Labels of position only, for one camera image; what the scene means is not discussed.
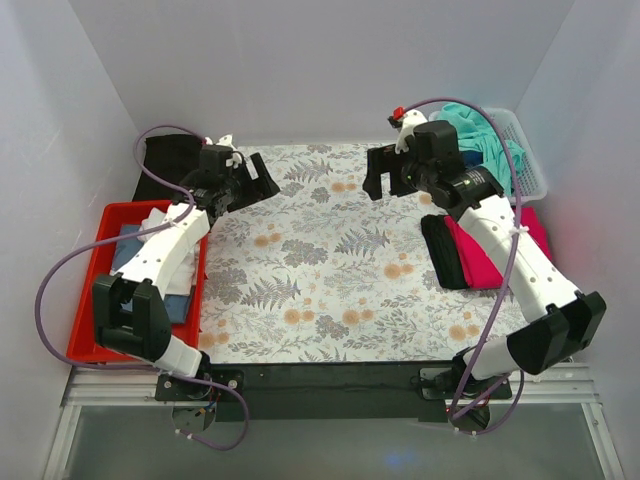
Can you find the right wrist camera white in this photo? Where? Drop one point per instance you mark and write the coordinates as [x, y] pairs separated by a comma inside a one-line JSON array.
[[404, 122]]

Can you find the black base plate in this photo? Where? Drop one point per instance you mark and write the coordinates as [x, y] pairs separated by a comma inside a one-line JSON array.
[[414, 390]]

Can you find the aluminium frame rail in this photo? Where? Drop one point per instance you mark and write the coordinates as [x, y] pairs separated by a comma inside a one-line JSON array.
[[566, 383]]

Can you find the red t shirt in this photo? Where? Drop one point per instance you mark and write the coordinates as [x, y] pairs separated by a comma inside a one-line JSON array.
[[464, 264]]

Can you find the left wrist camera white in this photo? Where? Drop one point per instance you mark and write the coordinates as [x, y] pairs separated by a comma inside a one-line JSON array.
[[226, 140]]

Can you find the white plastic basket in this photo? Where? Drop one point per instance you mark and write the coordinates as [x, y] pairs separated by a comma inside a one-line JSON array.
[[531, 181]]

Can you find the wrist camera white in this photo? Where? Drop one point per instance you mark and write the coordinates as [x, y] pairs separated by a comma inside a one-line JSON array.
[[404, 122], [226, 140]]

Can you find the dark blue t shirt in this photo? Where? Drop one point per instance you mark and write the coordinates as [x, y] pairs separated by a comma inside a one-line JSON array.
[[472, 158]]

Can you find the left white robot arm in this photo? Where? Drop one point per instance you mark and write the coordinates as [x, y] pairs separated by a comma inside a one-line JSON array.
[[129, 313]]

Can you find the black cloth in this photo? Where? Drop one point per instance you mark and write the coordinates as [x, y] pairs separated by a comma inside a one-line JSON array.
[[442, 250], [170, 157]]

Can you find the folded white t shirt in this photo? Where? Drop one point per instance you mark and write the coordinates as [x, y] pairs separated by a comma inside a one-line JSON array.
[[170, 246]]

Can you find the teal t shirt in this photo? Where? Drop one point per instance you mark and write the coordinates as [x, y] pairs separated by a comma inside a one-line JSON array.
[[475, 134]]

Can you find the black cloth back left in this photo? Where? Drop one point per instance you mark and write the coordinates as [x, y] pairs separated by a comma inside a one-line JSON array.
[[170, 157]]

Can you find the black cloth right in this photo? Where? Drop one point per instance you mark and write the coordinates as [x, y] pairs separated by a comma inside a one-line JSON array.
[[442, 250]]

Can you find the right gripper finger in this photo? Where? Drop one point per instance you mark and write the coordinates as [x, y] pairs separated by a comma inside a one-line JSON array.
[[379, 162], [405, 179]]

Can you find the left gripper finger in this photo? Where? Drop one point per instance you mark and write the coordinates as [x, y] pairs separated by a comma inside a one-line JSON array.
[[263, 183], [251, 194]]

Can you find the folded blue t shirt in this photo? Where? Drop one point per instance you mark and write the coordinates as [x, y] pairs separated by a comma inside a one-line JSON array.
[[178, 297]]

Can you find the red plastic tray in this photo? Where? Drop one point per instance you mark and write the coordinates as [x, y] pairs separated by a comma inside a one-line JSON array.
[[82, 346]]

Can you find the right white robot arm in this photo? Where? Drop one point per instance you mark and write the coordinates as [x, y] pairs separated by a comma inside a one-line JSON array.
[[561, 319]]

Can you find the floral patterned mat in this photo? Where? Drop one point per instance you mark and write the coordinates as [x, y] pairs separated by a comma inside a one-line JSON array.
[[320, 272]]

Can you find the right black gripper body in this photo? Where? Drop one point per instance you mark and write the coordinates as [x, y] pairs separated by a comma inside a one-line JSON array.
[[395, 167]]

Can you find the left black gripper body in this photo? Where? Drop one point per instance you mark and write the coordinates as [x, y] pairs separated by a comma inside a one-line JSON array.
[[251, 182]]

